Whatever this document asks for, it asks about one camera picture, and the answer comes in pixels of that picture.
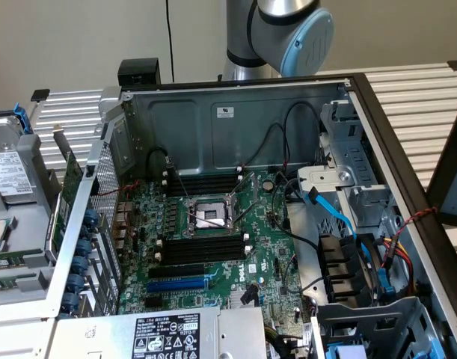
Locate RAM slot white latches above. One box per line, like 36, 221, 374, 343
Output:
153, 245, 251, 267
160, 174, 245, 193
160, 165, 245, 183
155, 232, 251, 254

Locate RAM slot black latches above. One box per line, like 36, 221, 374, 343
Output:
167, 177, 239, 188
167, 186, 239, 198
161, 246, 246, 260
162, 234, 246, 248

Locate metal socket cover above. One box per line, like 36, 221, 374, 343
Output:
230, 171, 260, 226

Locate CPU socket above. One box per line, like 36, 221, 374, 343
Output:
183, 196, 240, 239

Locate thin metal locking lever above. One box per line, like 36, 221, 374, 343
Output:
176, 173, 189, 199
186, 212, 230, 229

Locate open PC case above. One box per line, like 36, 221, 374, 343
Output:
44, 73, 457, 359

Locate green motherboard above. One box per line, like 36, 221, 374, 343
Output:
117, 168, 315, 359

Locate long black expansion slot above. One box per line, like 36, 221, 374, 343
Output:
148, 263, 206, 280

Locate blue expansion slot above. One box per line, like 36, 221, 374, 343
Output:
145, 278, 209, 295

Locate silver chipset heatsink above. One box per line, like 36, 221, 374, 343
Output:
230, 289, 260, 308

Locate metal disk bay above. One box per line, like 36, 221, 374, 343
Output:
297, 99, 399, 229

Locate black fan shroud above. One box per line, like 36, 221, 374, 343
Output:
316, 232, 369, 304

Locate black box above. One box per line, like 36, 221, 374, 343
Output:
117, 58, 162, 86

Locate green graphics card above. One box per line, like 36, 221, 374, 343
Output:
44, 123, 85, 259

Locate blue drive clip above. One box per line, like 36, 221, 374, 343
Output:
376, 266, 396, 297

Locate grey drive cage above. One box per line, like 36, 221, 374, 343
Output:
310, 295, 444, 359

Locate grey power supply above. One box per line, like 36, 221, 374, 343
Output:
52, 305, 269, 359

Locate grey hard drive tray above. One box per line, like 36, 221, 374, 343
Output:
0, 108, 64, 319

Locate blue drive caddy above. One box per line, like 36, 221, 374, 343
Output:
325, 343, 367, 359

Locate blue rack latch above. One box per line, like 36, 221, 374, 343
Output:
11, 103, 35, 135

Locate dark framed monitor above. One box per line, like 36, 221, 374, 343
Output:
425, 106, 457, 227

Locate black wire with plug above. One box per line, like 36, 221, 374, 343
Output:
144, 147, 177, 180

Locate small black wire loop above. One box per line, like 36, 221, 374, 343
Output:
246, 122, 289, 169

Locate tall black wire loop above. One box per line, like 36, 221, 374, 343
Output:
282, 101, 322, 177

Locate blue SATA wire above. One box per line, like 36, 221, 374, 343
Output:
307, 188, 364, 248

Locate thick black wire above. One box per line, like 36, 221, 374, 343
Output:
287, 231, 326, 295

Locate red black twisted wire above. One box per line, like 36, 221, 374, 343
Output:
398, 206, 438, 235
95, 179, 143, 240

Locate yellow red power wire bundle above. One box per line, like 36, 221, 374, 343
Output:
375, 235, 416, 296

